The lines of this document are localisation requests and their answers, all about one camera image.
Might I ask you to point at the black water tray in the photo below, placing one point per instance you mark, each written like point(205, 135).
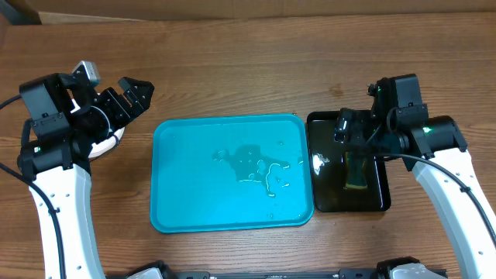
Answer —
point(329, 172)

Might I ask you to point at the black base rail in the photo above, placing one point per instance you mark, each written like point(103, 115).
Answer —
point(403, 267)

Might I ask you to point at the teal plastic tray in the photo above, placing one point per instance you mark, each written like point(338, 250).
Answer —
point(229, 173)

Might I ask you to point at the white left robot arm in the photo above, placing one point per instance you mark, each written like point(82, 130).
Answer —
point(60, 183)

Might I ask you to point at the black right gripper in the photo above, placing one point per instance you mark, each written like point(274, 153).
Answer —
point(356, 124)

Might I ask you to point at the green and yellow sponge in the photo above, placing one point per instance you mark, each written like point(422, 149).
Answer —
point(355, 171)

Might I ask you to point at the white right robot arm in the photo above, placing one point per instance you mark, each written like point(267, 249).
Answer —
point(435, 151)

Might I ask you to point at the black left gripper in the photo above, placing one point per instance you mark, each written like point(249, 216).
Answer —
point(136, 101)

